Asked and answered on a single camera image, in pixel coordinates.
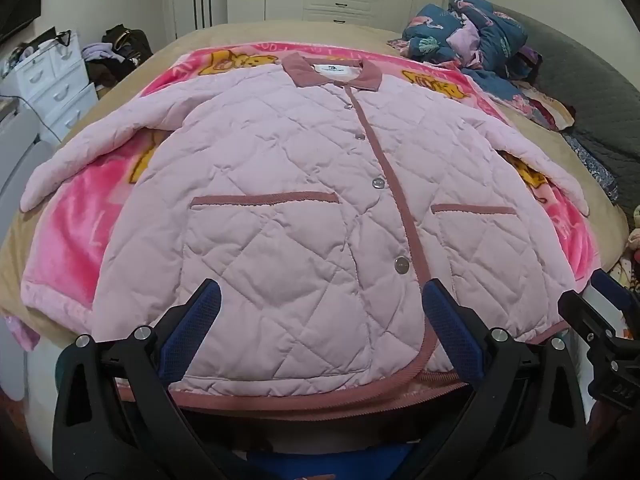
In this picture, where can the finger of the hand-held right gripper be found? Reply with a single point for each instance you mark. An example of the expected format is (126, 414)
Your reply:
(622, 295)
(582, 315)

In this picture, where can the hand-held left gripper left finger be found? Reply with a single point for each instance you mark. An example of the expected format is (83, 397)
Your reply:
(200, 320)

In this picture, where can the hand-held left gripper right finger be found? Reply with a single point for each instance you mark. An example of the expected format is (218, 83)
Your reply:
(450, 332)

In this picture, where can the pink quilted jacket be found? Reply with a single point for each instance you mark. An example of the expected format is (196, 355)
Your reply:
(280, 200)

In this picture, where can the purple clothes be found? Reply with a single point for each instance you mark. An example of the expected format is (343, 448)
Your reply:
(100, 51)

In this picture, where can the dark floral fabric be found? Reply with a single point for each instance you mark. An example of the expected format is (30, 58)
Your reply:
(595, 165)

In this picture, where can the pink printed blanket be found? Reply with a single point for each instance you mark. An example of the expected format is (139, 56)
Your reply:
(65, 240)

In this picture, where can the cream and red cloth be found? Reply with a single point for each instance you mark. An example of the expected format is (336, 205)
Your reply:
(547, 107)

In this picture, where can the grey quilted headboard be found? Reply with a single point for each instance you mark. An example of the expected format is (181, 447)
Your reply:
(590, 85)

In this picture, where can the low white cabinet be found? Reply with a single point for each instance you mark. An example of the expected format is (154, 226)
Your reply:
(20, 160)

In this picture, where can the striped purple pillow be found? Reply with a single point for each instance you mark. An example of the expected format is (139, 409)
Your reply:
(530, 62)

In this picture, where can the white drawer cabinet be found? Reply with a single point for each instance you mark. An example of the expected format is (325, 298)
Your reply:
(55, 90)

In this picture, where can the bed with beige sheet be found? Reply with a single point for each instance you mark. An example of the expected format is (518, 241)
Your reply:
(240, 35)

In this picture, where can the blue floral quilt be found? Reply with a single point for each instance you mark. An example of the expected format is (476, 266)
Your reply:
(495, 30)

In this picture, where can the black television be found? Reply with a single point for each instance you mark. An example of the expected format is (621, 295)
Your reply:
(15, 5)

